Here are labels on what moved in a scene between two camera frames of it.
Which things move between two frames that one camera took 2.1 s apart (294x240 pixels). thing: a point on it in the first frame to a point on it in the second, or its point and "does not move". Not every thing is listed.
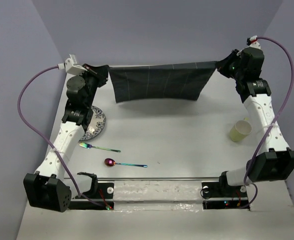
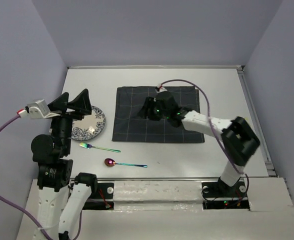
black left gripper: (100, 73) to (82, 102)
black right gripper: (223, 65) to (149, 102)
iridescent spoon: (110, 162) does not move
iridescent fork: (88, 146) does not move
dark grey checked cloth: (151, 82) to (128, 126)
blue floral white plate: (96, 123) does not move
